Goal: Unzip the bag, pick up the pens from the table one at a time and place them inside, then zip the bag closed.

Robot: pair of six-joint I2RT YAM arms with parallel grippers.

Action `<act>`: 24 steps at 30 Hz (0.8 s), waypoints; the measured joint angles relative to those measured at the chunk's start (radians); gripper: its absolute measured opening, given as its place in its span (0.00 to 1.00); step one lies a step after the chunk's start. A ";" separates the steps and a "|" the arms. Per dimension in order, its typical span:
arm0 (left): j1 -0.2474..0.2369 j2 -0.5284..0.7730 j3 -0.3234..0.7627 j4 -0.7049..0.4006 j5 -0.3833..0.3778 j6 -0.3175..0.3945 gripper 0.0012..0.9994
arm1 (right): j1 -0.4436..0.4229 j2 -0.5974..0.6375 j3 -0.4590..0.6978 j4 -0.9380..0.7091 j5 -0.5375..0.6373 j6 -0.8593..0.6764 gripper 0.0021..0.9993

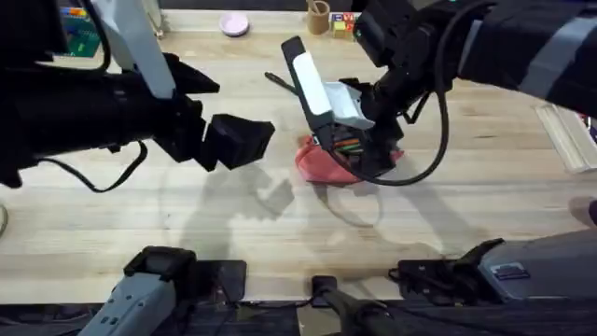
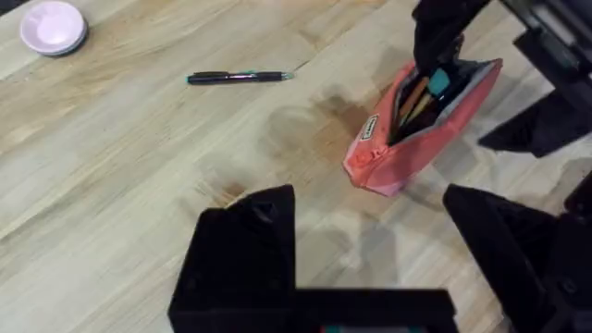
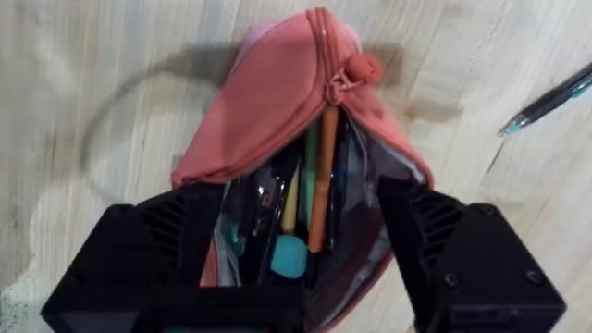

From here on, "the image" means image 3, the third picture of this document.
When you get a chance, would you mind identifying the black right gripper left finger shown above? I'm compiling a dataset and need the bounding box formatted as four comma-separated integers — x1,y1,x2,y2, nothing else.
40,183,227,333

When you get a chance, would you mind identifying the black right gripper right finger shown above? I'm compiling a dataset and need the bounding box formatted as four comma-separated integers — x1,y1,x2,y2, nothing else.
376,177,568,333

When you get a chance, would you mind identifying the pink soft zip bag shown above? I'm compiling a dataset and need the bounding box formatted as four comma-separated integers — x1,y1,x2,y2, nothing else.
169,6,435,332

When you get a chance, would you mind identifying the black pen with teal accents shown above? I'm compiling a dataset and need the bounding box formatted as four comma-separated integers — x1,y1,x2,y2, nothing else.
497,63,592,138

